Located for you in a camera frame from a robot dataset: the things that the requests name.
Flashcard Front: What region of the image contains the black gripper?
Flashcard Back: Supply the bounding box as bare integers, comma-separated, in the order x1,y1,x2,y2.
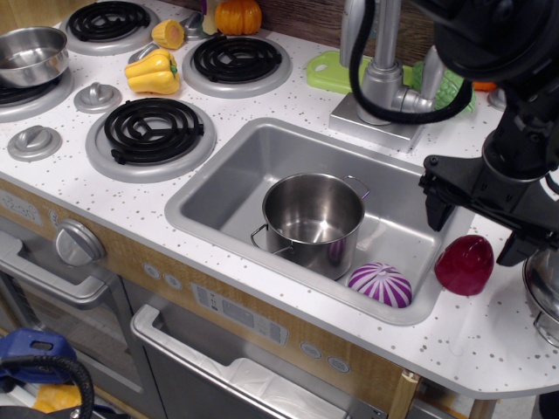
419,146,558,266

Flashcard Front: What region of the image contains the red toy sweet potato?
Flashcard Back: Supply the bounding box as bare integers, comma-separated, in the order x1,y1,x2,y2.
434,235,494,296

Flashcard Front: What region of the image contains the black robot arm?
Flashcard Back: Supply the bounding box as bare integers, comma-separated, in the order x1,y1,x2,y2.
418,1,558,266

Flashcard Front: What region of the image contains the steel pot in sink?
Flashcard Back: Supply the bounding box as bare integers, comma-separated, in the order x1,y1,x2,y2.
250,173,370,280

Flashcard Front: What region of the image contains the steel bowl at right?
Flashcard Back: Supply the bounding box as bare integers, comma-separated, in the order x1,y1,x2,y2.
522,250,558,348

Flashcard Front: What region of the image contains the purple striped toy onion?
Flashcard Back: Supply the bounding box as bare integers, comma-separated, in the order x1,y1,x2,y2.
347,263,413,308

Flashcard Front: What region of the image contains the green toy leafy vegetable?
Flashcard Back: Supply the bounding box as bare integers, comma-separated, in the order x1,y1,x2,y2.
404,61,464,111

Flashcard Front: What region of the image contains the orange toy carrot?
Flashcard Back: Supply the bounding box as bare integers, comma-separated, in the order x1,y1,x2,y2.
473,81,497,92

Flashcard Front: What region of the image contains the silver toy faucet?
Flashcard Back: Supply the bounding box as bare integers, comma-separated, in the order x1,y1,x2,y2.
329,1,445,153

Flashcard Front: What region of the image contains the green toy cutting board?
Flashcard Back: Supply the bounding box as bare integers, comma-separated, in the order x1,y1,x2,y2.
306,51,352,94

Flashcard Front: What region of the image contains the back right coil burner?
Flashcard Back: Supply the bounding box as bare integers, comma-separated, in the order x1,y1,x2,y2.
182,35,292,99

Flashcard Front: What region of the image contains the orange toy pumpkin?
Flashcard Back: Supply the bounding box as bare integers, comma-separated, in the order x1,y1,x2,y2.
215,0,263,36

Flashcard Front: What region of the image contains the silver knob near pumpkin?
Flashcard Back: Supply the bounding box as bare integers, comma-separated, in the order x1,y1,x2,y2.
180,11,209,41

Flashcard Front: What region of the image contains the front black coil burner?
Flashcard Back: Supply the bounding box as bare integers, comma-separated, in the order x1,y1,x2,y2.
86,98,217,183

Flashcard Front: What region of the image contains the yellow toy bell pepper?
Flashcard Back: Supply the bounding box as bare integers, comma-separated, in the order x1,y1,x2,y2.
124,49,180,95

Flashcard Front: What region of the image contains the yellow toy corn piece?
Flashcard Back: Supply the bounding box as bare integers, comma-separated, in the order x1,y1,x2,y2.
151,19,185,50

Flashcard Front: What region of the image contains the silver knob behind pepper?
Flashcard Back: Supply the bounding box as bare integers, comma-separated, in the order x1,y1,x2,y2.
128,43,159,64

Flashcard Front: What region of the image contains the silver oven dial knob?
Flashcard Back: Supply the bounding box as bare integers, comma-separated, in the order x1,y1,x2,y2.
53,218,106,267

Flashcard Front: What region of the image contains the silver stove knob upper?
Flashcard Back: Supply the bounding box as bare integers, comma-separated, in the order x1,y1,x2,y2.
73,82,122,113

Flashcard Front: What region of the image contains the silver stove knob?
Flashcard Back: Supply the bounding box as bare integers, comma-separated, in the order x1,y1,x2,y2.
73,82,122,113
7,126,62,161

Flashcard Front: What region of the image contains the back left coil burner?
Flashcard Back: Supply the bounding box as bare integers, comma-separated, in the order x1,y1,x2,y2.
59,1,160,56

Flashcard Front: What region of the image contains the silver stove knob lower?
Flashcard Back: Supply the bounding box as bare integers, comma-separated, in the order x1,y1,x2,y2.
7,126,62,161

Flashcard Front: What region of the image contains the yellow object bottom left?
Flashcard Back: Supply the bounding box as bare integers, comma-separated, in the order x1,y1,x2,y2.
32,384,81,413

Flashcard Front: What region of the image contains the blue clamp tool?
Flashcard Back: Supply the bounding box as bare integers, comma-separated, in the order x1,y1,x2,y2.
1,327,77,393

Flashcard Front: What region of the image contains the left edge coil burner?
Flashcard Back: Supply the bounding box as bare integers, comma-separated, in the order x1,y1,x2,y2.
1,70,73,123

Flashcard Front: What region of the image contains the steel bowl on stove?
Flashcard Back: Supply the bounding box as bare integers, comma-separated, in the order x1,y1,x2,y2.
1,26,69,88

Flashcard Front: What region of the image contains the grey vertical post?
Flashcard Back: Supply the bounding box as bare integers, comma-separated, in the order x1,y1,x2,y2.
487,87,507,111

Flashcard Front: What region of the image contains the silver dishwasher door handle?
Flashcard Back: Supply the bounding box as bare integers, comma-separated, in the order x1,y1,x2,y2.
130,305,388,418

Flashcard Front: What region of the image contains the silver oven door handle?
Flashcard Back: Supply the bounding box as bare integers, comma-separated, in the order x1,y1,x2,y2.
1,231,109,310

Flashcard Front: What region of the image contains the black hose bottom left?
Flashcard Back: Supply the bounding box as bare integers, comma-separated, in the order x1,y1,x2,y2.
0,354,96,419

